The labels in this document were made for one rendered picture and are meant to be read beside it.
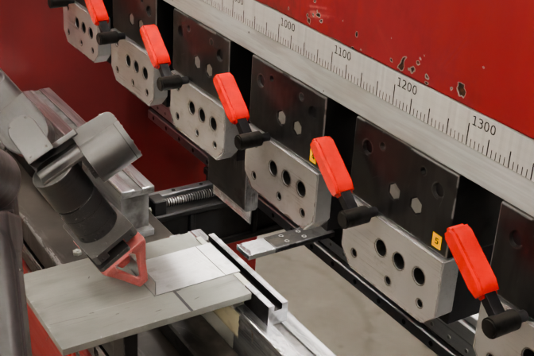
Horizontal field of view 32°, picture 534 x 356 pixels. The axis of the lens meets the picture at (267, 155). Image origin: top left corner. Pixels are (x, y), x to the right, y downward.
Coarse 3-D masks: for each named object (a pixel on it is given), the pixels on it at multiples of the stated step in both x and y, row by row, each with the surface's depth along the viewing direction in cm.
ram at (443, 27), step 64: (192, 0) 119; (256, 0) 106; (320, 0) 95; (384, 0) 87; (448, 0) 79; (512, 0) 73; (384, 64) 89; (448, 64) 81; (512, 64) 75; (384, 128) 90; (512, 128) 76; (512, 192) 77
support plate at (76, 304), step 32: (32, 288) 123; (64, 288) 123; (96, 288) 124; (128, 288) 124; (192, 288) 125; (224, 288) 125; (64, 320) 117; (96, 320) 117; (128, 320) 118; (160, 320) 118; (64, 352) 112
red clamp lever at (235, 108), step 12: (228, 72) 109; (216, 84) 109; (228, 84) 108; (228, 96) 108; (240, 96) 108; (228, 108) 107; (240, 108) 108; (240, 120) 107; (240, 132) 107; (252, 132) 107; (240, 144) 106; (252, 144) 106
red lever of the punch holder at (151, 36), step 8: (144, 32) 124; (152, 32) 124; (144, 40) 124; (152, 40) 123; (160, 40) 124; (152, 48) 123; (160, 48) 123; (152, 56) 123; (160, 56) 122; (168, 56) 123; (160, 64) 122; (168, 64) 123; (160, 72) 123; (168, 72) 122; (160, 80) 121; (168, 80) 121; (176, 80) 122; (184, 80) 123; (160, 88) 121; (168, 88) 122; (176, 88) 122
